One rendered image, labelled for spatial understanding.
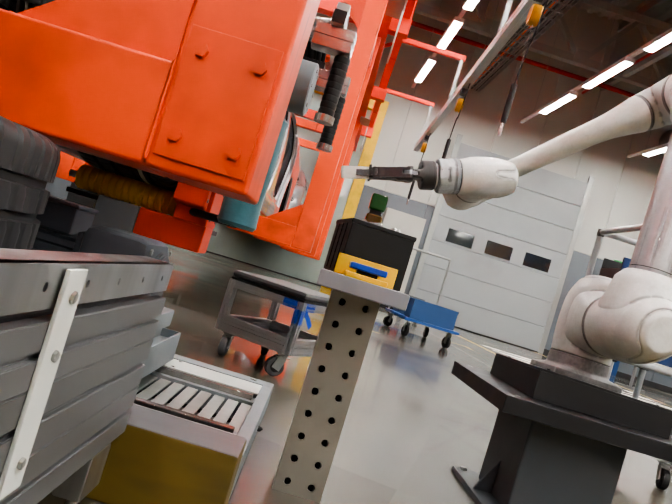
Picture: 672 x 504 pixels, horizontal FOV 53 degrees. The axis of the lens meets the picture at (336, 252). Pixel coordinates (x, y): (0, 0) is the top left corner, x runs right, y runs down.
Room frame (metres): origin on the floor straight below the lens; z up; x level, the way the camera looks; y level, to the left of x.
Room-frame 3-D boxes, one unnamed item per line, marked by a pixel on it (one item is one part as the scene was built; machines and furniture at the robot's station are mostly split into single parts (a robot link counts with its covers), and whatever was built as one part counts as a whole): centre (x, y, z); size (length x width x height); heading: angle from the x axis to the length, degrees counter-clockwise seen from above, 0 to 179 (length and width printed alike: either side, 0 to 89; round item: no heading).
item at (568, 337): (1.75, -0.70, 0.53); 0.18 x 0.16 x 0.22; 7
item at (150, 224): (1.60, 0.38, 0.48); 0.16 x 0.12 x 0.17; 91
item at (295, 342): (2.74, 0.12, 0.17); 0.43 x 0.36 x 0.34; 154
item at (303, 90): (1.60, 0.27, 0.85); 0.21 x 0.14 x 0.14; 91
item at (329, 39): (1.43, 0.14, 0.93); 0.09 x 0.05 x 0.05; 91
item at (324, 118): (1.43, 0.11, 0.83); 0.04 x 0.04 x 0.16
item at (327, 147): (1.77, 0.11, 0.83); 0.04 x 0.04 x 0.16
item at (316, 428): (1.39, -0.07, 0.21); 0.10 x 0.10 x 0.42; 1
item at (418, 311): (7.34, -1.10, 0.48); 1.00 x 0.61 x 0.96; 7
